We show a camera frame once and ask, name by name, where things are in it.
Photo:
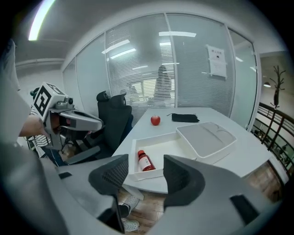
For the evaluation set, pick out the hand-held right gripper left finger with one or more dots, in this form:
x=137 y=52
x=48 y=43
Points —
x=101 y=181

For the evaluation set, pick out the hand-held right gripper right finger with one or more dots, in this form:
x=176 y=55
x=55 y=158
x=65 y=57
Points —
x=206 y=202

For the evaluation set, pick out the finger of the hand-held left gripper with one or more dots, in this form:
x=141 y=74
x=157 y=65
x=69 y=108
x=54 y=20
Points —
x=89 y=121

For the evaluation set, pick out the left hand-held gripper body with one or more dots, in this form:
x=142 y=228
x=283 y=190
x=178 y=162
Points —
x=43 y=101

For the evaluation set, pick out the red-capped bottle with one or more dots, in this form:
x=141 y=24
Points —
x=146 y=161

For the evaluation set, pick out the white box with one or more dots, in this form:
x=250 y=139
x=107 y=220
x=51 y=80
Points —
x=202 y=137

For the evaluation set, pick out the person's left forearm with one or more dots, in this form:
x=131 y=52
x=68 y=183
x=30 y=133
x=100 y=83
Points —
x=32 y=126

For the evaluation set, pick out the black office chair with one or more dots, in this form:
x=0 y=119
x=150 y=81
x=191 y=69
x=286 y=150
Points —
x=103 y=97
x=117 y=128

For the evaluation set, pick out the person's grey shirt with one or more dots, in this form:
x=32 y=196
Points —
x=13 y=103

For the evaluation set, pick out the person's left white shoe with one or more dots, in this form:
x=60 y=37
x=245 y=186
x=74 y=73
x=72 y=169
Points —
x=131 y=201

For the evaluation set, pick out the person's white shoe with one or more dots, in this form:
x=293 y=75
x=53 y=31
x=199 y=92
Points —
x=131 y=226
x=131 y=201

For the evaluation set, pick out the person's black trousers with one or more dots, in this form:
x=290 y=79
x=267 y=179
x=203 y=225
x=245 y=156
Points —
x=124 y=210

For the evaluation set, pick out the person's right white shoe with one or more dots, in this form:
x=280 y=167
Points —
x=131 y=226

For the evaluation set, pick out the red apple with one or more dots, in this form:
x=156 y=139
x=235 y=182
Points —
x=155 y=120

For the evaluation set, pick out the long ceiling light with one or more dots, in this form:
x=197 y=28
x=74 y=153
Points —
x=39 y=20

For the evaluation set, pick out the black fabric pouch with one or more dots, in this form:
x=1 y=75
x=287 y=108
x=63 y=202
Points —
x=183 y=117

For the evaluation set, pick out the black metal railing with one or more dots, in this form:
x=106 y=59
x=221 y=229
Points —
x=275 y=133

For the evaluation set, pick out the dark coat rack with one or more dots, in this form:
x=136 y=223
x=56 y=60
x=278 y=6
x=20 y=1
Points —
x=277 y=89

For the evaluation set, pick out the white paper notice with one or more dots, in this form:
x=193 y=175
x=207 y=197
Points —
x=217 y=60

